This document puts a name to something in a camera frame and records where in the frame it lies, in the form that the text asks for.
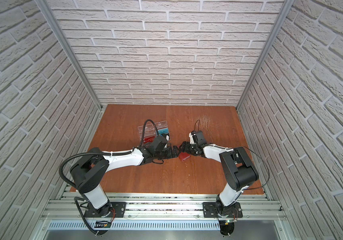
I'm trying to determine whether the red card in organizer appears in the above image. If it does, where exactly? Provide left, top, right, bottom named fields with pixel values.
left=143, top=136, right=155, bottom=144

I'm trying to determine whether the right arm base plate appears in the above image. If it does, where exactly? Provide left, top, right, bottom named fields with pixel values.
left=203, top=202, right=243, bottom=219

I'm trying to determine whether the clear acrylic card organizer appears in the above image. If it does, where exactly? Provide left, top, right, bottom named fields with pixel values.
left=137, top=121, right=168, bottom=145

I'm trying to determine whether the teal VIP card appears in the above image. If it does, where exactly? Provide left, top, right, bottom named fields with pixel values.
left=156, top=127, right=169, bottom=135

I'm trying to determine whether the thin black cable right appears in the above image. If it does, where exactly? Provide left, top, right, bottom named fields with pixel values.
left=194, top=119, right=271, bottom=191

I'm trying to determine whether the black corrugated cable left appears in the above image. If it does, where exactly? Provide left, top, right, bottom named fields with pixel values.
left=58, top=119, right=160, bottom=236

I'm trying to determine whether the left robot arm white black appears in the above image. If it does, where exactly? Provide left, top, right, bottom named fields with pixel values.
left=70, top=135, right=180, bottom=210

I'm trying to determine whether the red leather card holder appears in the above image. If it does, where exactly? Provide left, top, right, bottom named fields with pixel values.
left=179, top=153, right=191, bottom=162

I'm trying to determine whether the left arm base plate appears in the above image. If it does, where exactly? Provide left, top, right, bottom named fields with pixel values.
left=84, top=202, right=126, bottom=218

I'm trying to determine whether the aluminium rail frame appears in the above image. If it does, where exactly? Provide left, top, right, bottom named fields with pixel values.
left=31, top=192, right=294, bottom=240

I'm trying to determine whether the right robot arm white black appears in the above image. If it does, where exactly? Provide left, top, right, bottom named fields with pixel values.
left=179, top=131, right=259, bottom=207

